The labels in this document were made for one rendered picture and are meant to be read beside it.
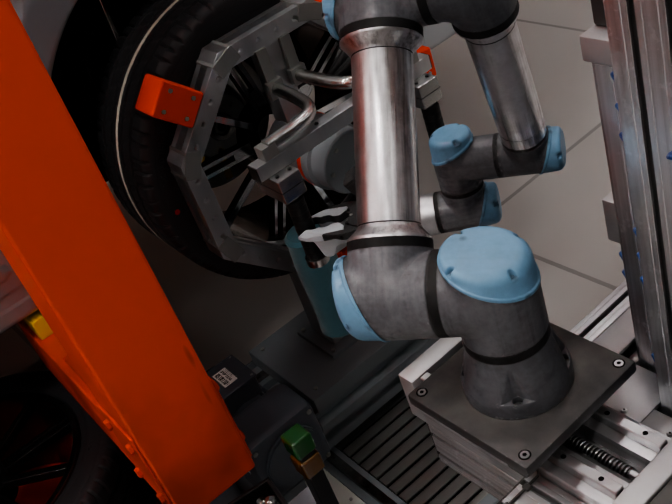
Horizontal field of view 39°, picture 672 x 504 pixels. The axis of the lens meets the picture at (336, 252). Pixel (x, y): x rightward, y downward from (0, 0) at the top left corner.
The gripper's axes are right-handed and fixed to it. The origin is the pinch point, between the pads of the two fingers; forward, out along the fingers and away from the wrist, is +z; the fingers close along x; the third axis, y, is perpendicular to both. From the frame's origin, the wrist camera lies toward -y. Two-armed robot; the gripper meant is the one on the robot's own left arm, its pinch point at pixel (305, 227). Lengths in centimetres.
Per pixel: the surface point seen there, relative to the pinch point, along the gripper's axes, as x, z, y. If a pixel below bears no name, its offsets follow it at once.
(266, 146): 1.1, 1.6, -17.4
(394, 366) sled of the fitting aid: 32, 3, 68
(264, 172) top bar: -0.9, 3.0, -13.5
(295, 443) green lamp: -36.6, 2.0, 17.1
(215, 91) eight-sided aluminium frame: 16.3, 12.7, -22.7
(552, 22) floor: 240, -47, 83
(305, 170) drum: 15.6, 1.4, -2.6
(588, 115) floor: 160, -54, 83
